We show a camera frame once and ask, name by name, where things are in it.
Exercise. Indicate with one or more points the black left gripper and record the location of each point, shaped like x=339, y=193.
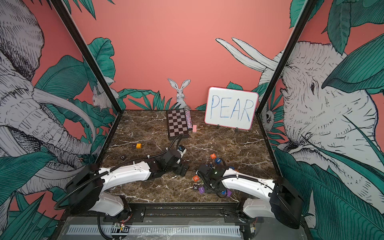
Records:
x=180, y=171

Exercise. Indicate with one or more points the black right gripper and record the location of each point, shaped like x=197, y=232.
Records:
x=205, y=185

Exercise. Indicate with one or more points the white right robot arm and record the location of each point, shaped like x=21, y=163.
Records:
x=276, y=199

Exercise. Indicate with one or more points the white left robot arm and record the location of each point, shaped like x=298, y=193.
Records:
x=90, y=185

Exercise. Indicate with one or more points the whiteboard with PEAR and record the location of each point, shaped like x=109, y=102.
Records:
x=231, y=108

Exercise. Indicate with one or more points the orange R block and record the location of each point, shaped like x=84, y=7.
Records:
x=196, y=178

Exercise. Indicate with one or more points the dark red chessboard box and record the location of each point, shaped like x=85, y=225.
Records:
x=177, y=124

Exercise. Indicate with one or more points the glittery pink tube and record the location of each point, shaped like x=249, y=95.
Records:
x=188, y=118

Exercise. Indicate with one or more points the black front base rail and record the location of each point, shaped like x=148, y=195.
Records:
x=186, y=211

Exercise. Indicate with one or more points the black left frame post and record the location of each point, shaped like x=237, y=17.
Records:
x=64, y=14

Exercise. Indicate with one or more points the black frame post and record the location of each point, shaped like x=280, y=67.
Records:
x=64, y=14
x=298, y=29

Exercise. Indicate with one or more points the black right frame post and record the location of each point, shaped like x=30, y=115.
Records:
x=298, y=29

